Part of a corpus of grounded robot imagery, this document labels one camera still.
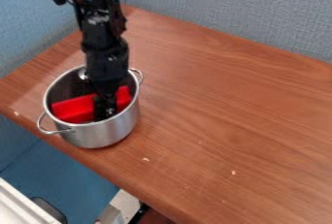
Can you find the table leg frame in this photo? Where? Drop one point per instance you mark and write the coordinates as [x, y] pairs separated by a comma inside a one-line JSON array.
[[127, 210]]

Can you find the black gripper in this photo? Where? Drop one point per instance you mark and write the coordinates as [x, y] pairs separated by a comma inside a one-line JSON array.
[[107, 70]]

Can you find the stainless steel pot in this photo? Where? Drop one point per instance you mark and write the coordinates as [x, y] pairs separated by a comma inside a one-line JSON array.
[[95, 134]]

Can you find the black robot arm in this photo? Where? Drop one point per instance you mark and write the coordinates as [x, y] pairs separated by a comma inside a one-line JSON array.
[[102, 24]]

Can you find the red block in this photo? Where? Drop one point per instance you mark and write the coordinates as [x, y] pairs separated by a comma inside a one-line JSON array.
[[77, 110]]

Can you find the dark chair part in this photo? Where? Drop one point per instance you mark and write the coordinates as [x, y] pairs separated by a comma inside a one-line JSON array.
[[50, 208]]

